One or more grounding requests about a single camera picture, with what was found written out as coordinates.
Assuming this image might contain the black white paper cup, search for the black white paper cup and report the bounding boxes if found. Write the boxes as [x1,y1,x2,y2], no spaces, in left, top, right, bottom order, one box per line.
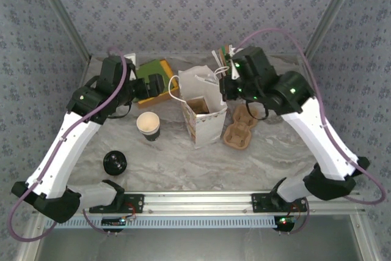
[136,111,161,142]

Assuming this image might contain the white cartoon print paper bag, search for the white cartoon print paper bag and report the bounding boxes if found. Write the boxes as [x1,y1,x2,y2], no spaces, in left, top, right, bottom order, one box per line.
[168,65,228,149]

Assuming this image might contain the brown pulp cup carrier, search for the brown pulp cup carrier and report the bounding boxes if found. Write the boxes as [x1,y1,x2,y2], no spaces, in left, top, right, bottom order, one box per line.
[222,104,260,151]

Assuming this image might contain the brown cardboard cup holder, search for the brown cardboard cup holder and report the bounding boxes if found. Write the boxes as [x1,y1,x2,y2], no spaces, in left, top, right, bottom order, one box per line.
[185,97,211,114]

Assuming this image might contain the black plastic cup lid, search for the black plastic cup lid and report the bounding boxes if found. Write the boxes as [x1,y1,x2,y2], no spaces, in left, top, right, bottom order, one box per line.
[103,150,127,177]

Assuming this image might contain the grey metal sheet panel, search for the grey metal sheet panel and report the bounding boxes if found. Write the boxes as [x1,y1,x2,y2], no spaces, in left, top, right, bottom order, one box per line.
[36,227,360,261]

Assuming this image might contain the aluminium back rail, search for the aluminium back rail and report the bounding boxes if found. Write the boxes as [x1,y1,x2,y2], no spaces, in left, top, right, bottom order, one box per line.
[90,52,305,59]

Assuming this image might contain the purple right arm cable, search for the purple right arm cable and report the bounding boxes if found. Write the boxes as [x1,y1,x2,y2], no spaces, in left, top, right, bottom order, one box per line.
[237,28,387,235]

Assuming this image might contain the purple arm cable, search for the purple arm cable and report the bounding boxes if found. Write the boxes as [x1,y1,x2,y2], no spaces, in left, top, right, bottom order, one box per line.
[7,46,135,243]
[237,28,387,235]

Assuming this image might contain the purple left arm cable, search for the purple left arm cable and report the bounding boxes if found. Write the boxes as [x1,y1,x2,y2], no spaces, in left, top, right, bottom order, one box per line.
[7,46,135,243]

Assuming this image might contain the aluminium left corner post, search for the aluminium left corner post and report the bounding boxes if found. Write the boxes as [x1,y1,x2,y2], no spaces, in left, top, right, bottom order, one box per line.
[30,0,92,62]

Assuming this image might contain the aluminium corner post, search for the aluminium corner post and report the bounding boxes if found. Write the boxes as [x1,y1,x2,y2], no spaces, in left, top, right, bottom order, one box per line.
[30,0,92,62]
[302,0,364,62]

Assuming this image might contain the aluminium right corner post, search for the aluminium right corner post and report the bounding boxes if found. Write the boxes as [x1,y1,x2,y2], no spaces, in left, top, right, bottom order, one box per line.
[302,0,364,62]

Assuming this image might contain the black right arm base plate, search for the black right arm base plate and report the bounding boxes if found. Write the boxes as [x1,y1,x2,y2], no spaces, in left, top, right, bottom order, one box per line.
[251,193,308,213]

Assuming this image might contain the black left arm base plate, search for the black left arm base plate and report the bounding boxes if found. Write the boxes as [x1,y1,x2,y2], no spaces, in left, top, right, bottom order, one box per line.
[89,193,145,215]

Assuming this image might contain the grey slotted cable duct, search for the grey slotted cable duct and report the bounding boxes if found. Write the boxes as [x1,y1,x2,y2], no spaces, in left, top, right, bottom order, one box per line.
[45,215,277,229]

